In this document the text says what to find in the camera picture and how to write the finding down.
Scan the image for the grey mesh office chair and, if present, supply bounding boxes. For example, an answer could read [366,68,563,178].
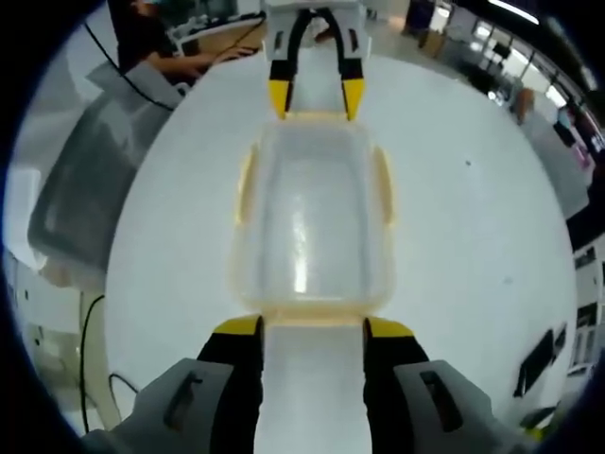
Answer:
[26,60,185,273]

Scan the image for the clear plastic container yellow buckles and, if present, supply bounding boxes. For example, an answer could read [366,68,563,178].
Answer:
[228,109,399,328]

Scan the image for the person in dark shirt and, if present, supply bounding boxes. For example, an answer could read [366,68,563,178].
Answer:
[107,0,183,67]

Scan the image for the black floor cable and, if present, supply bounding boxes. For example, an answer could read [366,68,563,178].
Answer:
[78,293,106,436]

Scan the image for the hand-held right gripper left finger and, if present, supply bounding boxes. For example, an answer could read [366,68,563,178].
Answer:
[111,315,265,454]

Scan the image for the ceiling light strip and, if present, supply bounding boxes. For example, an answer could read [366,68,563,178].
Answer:
[486,0,543,25]

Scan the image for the brown cardboard box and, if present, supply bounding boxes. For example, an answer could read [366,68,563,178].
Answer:
[415,27,448,61]

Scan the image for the white storage cabinet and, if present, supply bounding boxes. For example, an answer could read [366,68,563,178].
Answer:
[569,243,605,377]

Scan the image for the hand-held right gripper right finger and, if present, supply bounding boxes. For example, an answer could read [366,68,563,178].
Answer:
[362,316,497,454]

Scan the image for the white side desk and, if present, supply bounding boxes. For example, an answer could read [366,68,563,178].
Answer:
[168,9,266,48]

